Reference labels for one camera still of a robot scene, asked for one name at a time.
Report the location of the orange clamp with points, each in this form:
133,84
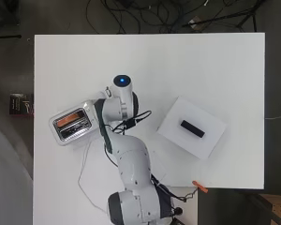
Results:
199,186

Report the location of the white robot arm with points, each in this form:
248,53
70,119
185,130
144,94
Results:
131,162

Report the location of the black holder block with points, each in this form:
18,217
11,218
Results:
193,128

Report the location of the white toaster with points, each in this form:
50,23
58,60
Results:
72,125

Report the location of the white hanging sheet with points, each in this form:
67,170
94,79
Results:
6,181

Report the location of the toy bread slice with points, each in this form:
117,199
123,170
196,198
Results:
68,119

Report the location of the wooden box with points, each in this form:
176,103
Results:
276,207

